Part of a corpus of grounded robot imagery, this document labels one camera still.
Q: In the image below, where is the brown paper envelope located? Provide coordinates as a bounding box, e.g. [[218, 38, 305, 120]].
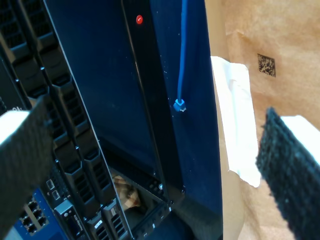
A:
[[204, 0, 320, 240]]

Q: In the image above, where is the blue network cable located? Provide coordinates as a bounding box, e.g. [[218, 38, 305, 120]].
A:
[[173, 0, 190, 113]]

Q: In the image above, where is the dark blue box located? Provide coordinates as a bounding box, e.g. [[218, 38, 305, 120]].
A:
[[149, 0, 224, 240]]

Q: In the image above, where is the white tape strip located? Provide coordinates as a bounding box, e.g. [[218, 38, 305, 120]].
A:
[[210, 55, 262, 188]]

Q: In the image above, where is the black rack server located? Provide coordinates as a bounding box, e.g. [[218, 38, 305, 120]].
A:
[[0, 0, 135, 240]]

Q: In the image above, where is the beige plaid cloth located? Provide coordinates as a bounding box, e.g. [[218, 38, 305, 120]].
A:
[[111, 173, 145, 210]]

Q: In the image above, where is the blue network switch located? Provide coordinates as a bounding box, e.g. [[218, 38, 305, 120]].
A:
[[12, 186, 67, 240]]

